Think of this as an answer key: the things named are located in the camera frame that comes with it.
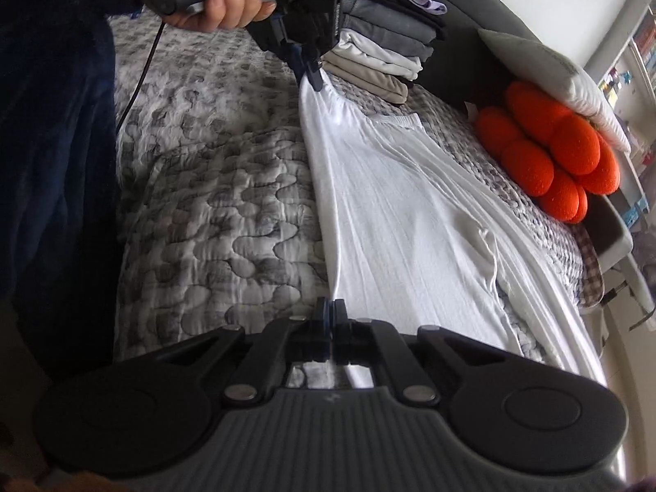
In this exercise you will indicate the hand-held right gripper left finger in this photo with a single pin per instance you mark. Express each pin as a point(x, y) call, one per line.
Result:
point(324, 328)

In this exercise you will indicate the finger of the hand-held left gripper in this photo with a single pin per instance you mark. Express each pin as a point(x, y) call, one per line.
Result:
point(300, 61)
point(315, 78)

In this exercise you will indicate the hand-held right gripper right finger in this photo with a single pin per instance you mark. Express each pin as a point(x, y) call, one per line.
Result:
point(341, 328)

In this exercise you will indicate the white t-shirt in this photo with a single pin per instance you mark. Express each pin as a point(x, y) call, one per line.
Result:
point(410, 215)

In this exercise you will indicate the stack of folded clothes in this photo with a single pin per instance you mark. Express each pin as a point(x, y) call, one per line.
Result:
point(379, 56)

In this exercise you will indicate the dark grey sofa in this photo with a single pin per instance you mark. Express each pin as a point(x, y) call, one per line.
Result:
point(461, 10)

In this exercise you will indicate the grey white quilted blanket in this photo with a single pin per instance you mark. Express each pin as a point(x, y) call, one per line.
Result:
point(205, 215)

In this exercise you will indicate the white pillow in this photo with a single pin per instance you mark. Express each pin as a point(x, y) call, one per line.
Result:
point(553, 71)

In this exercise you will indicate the person's dark blue clothing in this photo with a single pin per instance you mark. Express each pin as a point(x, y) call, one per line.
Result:
point(51, 189)

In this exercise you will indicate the white bookshelf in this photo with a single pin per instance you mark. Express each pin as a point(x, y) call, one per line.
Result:
point(640, 51)

